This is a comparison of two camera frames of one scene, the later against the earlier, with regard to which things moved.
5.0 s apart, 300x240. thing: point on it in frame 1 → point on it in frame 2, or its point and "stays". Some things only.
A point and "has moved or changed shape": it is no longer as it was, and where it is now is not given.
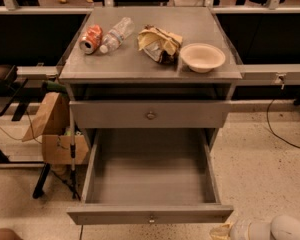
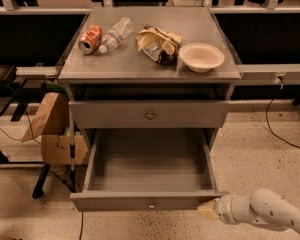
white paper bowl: (202, 57) stays
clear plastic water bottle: (120, 32) stays
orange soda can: (91, 40) stays
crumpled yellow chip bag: (159, 45) stays
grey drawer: (142, 176) has moved or changed shape
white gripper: (237, 232) → (225, 208)
